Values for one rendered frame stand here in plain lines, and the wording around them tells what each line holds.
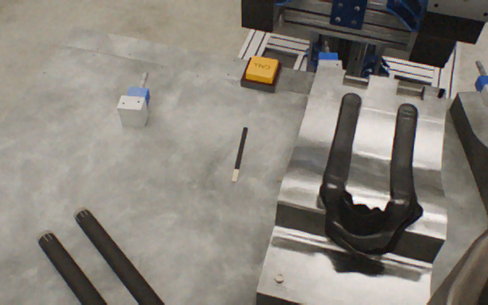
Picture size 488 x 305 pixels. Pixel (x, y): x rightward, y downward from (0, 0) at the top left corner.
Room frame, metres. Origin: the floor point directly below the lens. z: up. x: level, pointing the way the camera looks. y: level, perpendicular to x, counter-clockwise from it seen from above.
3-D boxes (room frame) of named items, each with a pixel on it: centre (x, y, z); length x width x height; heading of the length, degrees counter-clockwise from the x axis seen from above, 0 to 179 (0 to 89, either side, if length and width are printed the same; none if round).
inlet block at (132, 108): (0.77, 0.23, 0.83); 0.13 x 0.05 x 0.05; 173
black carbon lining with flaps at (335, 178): (0.53, -0.23, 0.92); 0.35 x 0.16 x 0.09; 164
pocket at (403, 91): (0.72, -0.33, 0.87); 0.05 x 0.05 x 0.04; 74
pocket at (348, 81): (0.75, -0.23, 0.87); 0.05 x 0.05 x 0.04; 74
